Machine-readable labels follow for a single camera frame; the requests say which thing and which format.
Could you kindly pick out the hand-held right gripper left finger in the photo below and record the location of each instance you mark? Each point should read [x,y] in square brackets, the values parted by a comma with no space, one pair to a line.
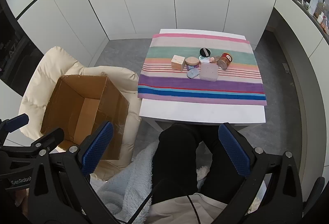
[99,148]

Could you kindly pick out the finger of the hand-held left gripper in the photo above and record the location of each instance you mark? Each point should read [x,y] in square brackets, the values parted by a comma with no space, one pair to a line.
[16,121]
[50,137]

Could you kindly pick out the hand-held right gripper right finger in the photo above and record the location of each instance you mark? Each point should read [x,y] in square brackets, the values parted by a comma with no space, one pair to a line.
[234,152]

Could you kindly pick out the brown cardboard box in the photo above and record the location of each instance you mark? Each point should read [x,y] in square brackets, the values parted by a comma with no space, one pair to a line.
[90,110]

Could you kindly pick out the pink square box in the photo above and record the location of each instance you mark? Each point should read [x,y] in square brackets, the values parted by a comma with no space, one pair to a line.
[209,71]

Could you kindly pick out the light blue case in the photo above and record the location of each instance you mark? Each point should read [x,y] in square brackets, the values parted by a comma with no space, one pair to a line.
[193,74]

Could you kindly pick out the red can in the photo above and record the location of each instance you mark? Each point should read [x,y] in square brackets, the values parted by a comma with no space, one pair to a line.
[225,60]

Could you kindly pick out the small pink bottle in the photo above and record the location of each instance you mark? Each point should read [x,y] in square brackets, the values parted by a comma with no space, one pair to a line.
[212,59]

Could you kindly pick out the small purple packet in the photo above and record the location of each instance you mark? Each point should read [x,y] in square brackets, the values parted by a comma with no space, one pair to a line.
[189,67]

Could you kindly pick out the white round jar green print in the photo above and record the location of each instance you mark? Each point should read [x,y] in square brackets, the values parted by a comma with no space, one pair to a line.
[204,59]

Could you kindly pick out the wooden cube box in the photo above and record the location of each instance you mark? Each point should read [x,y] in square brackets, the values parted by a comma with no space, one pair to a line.
[177,63]

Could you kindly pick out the white fluffy blanket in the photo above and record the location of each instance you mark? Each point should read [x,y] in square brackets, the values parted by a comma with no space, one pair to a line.
[123,188]

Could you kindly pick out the white table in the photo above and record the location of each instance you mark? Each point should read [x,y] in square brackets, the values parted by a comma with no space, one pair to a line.
[200,113]

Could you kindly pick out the person's legs in black pants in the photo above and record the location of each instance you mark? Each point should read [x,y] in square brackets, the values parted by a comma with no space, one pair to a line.
[180,157]

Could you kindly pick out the cream padded chair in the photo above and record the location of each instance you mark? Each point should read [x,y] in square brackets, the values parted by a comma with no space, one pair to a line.
[51,64]

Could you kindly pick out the black glass cabinet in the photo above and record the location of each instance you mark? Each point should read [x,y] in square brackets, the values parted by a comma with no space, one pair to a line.
[15,54]

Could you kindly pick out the striped colourful cloth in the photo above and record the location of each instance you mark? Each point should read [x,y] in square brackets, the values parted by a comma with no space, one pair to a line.
[200,87]

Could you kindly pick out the black office chair armrest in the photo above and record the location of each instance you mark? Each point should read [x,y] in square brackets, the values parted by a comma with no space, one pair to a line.
[314,190]

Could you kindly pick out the black round compact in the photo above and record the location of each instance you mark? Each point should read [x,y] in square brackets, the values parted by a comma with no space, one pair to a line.
[204,51]

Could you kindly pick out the small white jar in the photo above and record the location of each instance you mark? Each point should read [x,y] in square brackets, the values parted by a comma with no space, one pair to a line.
[320,19]

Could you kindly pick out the tall white bottle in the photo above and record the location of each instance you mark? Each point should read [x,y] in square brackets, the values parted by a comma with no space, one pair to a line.
[314,1]

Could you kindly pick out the wall socket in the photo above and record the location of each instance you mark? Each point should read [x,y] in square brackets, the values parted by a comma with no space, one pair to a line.
[286,68]

